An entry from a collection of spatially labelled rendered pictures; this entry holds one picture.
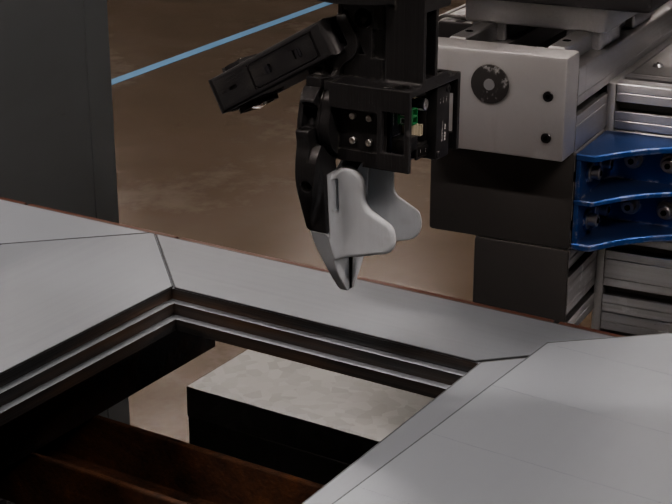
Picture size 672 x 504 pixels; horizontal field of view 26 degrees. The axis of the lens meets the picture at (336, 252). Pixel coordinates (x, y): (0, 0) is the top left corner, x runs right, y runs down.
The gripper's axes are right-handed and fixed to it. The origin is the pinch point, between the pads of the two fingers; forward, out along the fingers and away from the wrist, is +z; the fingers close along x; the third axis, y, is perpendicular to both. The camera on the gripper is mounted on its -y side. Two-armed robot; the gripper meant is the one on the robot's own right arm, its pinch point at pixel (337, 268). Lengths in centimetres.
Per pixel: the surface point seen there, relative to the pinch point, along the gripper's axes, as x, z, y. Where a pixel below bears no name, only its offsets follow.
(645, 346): 11.5, 6.0, 18.2
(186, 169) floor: 253, 85, -202
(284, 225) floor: 225, 86, -150
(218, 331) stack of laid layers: 2.4, 8.0, -11.8
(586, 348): 9.0, 6.0, 14.8
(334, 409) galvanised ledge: 20.5, 22.1, -12.5
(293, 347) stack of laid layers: 2.6, 7.9, -5.3
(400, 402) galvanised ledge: 24.8, 22.0, -8.1
